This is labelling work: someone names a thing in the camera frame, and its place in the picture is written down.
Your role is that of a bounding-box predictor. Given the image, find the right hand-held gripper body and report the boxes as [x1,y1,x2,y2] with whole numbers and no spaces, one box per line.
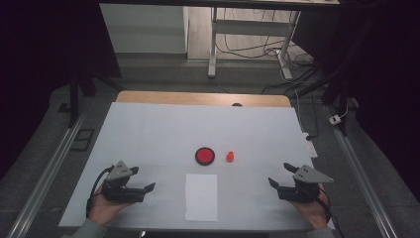
[277,165,335,204]

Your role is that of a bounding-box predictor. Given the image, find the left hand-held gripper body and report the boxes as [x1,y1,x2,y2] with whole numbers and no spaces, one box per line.
[100,160,147,204]

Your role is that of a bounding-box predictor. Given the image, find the round red ink pad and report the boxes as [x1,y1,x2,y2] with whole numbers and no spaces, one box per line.
[194,146,216,167]

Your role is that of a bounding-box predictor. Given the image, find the person's right hand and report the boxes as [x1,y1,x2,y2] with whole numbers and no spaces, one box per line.
[289,183,332,231]

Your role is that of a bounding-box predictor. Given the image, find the person's left hand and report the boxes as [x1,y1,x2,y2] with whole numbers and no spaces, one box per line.
[87,189,134,228]

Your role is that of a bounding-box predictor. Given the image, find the white power strip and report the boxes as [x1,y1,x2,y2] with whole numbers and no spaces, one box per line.
[302,132,319,159]

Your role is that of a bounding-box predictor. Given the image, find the large white table cover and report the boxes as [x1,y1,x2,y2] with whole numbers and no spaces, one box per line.
[57,101,336,232]

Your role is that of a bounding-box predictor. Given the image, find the small white paper sheet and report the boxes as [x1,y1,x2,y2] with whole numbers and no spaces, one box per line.
[184,174,219,223]

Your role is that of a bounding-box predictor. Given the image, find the black metal stand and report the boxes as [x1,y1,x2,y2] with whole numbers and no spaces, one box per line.
[66,63,124,129]
[290,13,378,137]

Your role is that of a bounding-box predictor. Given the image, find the white cabinet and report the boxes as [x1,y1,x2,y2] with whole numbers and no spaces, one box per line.
[99,3,189,55]

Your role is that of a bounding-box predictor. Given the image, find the black curtain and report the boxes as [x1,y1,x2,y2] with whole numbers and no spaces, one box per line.
[0,0,122,181]
[291,0,420,201]

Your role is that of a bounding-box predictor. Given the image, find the right hand-held gripper cable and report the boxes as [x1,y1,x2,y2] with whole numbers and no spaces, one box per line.
[317,186,333,223]

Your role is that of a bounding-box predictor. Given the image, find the aluminium floor rail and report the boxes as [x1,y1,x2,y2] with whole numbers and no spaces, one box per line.
[324,104,399,238]
[6,98,91,238]

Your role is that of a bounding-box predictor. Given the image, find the black floor cables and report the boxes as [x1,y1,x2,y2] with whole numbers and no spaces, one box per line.
[215,8,319,97]

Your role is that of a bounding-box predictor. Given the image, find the white desk frame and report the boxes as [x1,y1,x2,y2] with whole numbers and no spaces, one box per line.
[98,0,341,80]

